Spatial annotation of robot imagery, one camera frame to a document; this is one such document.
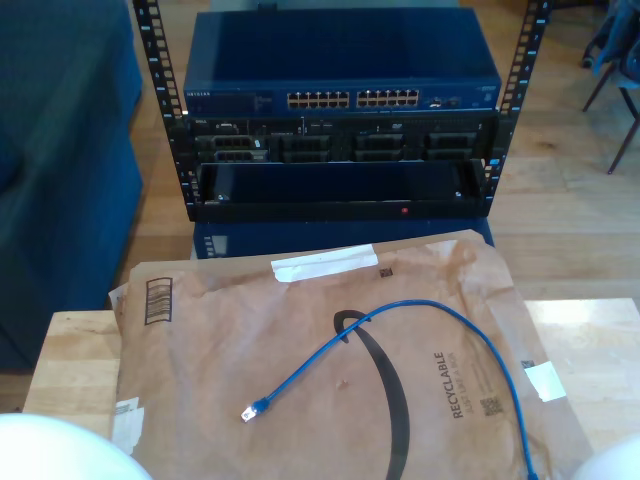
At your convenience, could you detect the blue network cable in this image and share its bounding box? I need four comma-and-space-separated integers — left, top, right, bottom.
239, 298, 542, 480

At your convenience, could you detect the blue equipment case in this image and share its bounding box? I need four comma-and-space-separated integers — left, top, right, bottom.
193, 217, 496, 260

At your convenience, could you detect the white tape strip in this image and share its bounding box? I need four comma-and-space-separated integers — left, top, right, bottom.
269, 243, 379, 284

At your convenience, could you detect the black rack shelf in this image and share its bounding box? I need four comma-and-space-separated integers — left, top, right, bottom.
189, 158, 496, 224

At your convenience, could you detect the black rack server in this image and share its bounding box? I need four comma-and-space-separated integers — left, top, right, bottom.
187, 115, 501, 164

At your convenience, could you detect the brown paper mailer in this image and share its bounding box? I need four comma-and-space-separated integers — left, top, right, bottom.
108, 228, 604, 480

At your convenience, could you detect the black perforated rack upright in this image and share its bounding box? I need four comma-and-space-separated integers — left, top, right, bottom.
130, 0, 199, 221
482, 0, 551, 216

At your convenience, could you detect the white square sticker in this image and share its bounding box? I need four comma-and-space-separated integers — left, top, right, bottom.
522, 359, 569, 403

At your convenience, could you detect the blue sofa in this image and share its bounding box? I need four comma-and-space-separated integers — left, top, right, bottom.
0, 0, 145, 374

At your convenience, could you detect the white shipping label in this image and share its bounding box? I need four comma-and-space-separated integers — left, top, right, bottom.
110, 397, 146, 459

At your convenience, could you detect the chair with blue fabric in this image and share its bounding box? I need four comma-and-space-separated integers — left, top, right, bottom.
579, 0, 640, 176

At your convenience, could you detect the blue network switch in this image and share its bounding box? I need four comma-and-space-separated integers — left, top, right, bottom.
183, 8, 503, 119

